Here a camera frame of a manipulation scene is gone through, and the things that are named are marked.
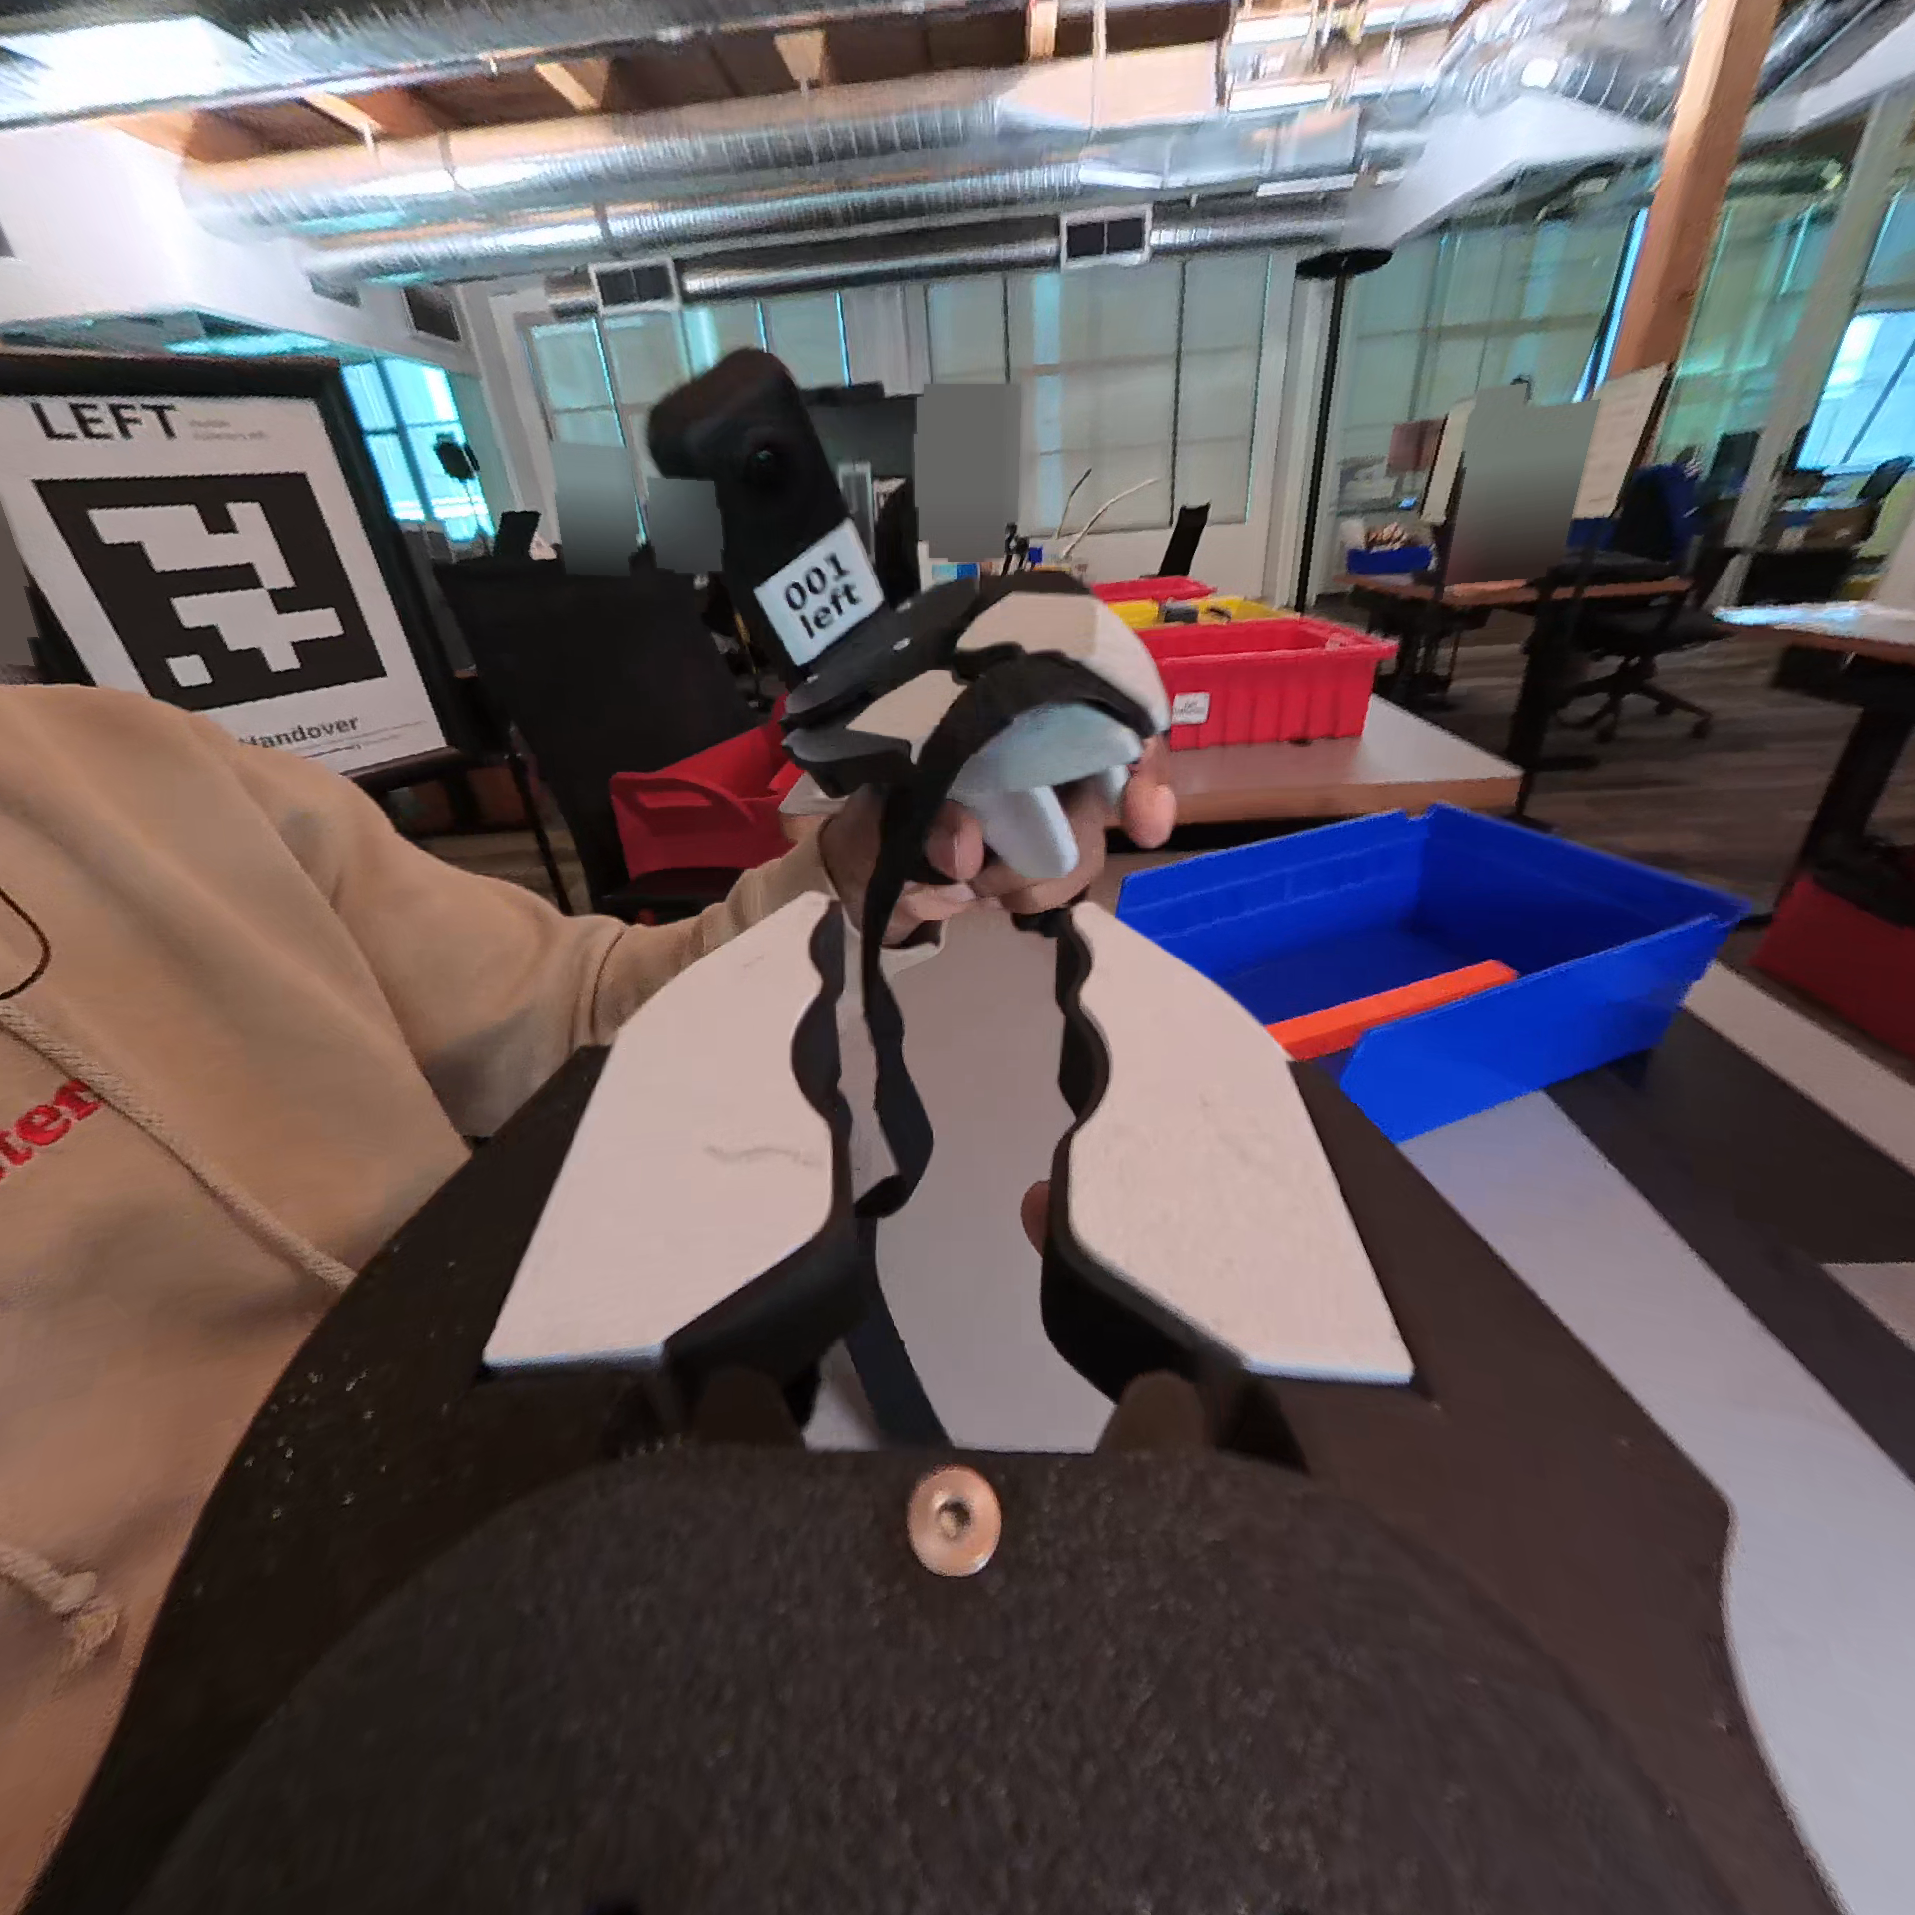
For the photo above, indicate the yellow plastic bin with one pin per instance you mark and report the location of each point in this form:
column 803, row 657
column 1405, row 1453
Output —
column 1211, row 611

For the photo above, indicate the whiteboard on stand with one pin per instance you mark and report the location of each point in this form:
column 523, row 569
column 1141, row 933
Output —
column 1625, row 434

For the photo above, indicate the black floor lamp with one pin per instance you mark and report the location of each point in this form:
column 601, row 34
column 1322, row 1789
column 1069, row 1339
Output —
column 1340, row 421

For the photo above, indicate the small red bin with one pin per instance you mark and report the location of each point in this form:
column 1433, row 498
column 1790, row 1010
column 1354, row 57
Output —
column 1153, row 589

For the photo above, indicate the framed marker poster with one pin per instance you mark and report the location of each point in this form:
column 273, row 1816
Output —
column 210, row 585

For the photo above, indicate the wooden top desk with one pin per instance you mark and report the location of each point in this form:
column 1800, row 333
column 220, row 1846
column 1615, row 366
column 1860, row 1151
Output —
column 1840, row 628
column 1496, row 592

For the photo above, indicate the person's left forearm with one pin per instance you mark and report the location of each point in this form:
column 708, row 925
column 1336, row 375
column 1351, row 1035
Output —
column 643, row 959

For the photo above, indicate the black high-back chair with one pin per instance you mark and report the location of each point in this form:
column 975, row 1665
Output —
column 599, row 702

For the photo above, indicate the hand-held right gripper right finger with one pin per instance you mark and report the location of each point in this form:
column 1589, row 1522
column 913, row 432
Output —
column 1228, row 1198

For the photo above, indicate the person's left hand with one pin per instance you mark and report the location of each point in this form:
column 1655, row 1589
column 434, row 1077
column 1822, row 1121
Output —
column 929, row 866

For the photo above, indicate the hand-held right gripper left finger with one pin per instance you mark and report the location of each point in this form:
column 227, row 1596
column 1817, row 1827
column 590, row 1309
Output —
column 689, row 1182

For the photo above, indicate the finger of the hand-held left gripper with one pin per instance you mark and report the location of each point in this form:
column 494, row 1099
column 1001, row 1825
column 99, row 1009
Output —
column 913, row 719
column 1093, row 643

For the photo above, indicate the blue plastic bin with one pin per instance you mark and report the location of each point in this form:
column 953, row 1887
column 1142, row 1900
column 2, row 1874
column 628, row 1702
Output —
column 1496, row 1033

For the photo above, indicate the orange block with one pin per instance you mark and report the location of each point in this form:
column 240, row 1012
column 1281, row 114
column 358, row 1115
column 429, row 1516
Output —
column 1391, row 1010

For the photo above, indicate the black office chair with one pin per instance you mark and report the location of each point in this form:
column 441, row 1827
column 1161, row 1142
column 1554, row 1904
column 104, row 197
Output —
column 1646, row 643

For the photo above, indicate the large red tote bin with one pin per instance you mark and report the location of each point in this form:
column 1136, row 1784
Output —
column 1272, row 690

